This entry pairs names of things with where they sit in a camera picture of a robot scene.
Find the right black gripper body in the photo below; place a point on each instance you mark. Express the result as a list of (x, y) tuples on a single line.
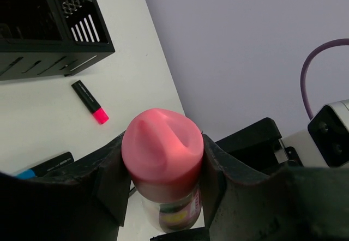
[(260, 147)]

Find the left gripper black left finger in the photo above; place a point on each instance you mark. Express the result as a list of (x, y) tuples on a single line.
[(86, 200)]

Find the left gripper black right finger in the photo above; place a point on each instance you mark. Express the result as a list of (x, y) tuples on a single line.
[(295, 203)]

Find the pink capped black highlighter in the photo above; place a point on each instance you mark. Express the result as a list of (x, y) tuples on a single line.
[(90, 102)]

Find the pink capped tube of clips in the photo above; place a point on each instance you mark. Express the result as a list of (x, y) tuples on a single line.
[(163, 151)]

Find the blue capped black highlighter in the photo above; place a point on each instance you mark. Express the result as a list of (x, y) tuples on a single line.
[(47, 166)]

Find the black two-slot organizer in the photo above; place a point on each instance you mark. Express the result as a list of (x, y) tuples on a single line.
[(41, 38)]

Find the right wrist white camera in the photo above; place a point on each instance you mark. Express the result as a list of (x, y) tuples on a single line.
[(329, 131)]

